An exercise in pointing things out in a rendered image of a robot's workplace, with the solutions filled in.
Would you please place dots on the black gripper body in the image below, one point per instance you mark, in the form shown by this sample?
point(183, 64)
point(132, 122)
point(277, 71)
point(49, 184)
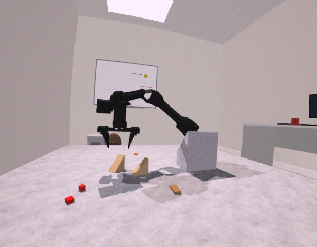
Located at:
point(119, 121)

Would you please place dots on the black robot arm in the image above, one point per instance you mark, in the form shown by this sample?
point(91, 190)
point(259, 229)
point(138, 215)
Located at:
point(119, 101)

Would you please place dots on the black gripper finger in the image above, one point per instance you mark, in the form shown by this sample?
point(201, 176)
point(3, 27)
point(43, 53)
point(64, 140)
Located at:
point(130, 139)
point(106, 137)

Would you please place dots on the orange rectangular block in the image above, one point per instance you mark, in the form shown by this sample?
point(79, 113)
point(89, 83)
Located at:
point(175, 189)

